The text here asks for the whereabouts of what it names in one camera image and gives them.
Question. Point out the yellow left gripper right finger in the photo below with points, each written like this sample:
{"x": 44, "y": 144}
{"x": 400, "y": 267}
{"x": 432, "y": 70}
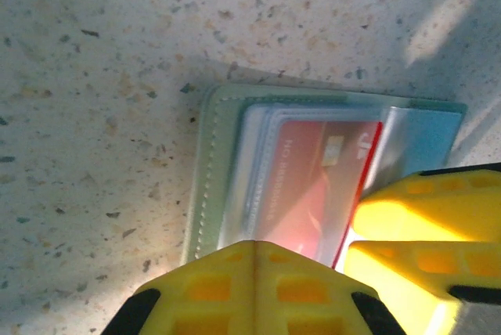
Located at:
{"x": 309, "y": 296}

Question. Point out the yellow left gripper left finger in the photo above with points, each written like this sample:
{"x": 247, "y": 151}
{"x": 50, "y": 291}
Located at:
{"x": 203, "y": 296}

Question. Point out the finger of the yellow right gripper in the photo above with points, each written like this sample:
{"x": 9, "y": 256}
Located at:
{"x": 411, "y": 268}
{"x": 426, "y": 210}

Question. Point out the red credit card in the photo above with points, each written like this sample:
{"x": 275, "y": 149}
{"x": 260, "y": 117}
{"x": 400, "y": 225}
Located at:
{"x": 309, "y": 178}

